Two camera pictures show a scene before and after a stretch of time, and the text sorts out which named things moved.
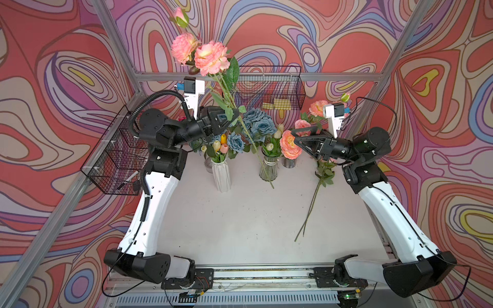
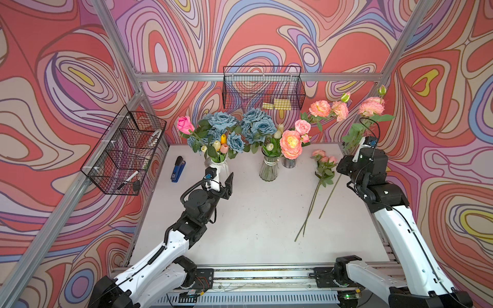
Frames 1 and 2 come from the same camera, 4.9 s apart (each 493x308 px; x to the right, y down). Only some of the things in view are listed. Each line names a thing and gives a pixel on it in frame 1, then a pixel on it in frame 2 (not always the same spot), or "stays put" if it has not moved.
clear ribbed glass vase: (269, 171) stays put
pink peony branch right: (316, 109) stays put
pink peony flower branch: (325, 174) stays put
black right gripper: (324, 142) -> (346, 160)
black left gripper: (205, 126) -> (227, 190)
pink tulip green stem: (224, 148) stays put
